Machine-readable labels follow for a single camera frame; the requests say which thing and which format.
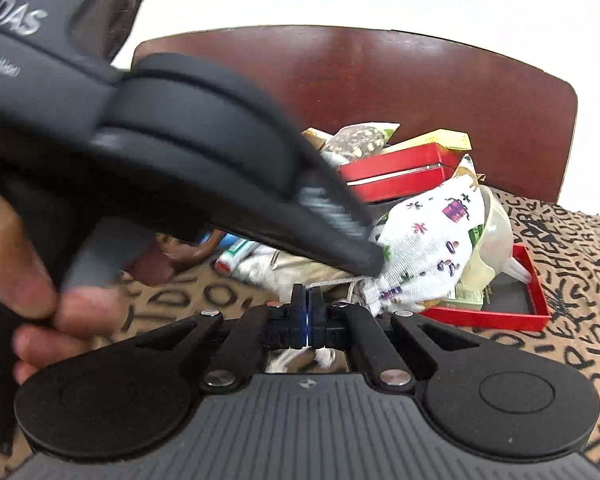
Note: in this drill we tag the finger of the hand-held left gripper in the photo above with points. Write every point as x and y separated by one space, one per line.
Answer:
350 240

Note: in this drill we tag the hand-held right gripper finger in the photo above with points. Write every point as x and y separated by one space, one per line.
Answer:
300 322
312 322

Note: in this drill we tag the gift print white cloth pouch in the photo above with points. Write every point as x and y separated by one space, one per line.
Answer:
430 240

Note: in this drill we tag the person's left hand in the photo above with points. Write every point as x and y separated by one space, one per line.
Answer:
15 270

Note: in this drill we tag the silver crinkled wrapper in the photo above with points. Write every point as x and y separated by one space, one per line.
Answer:
270 270

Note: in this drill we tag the red flat box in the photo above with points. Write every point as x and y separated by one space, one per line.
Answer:
395 170

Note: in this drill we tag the red white tube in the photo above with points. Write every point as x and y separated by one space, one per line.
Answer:
235 257

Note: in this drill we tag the speckled nut snack packet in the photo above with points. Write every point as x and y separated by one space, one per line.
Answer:
355 140

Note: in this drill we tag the green white small packet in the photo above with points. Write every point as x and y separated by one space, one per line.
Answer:
467 295

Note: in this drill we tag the brown leather item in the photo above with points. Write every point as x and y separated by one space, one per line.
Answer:
175 255

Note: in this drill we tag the yellow cardboard box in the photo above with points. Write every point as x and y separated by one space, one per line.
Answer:
440 139

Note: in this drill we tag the clear plastic funnel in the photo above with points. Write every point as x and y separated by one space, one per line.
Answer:
495 240

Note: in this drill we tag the brown wooden chair back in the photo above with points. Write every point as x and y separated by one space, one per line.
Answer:
380 80

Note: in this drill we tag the red tray with black base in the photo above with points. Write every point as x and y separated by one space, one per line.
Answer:
510 305

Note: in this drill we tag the letter print brown mat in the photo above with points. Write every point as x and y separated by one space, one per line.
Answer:
575 270

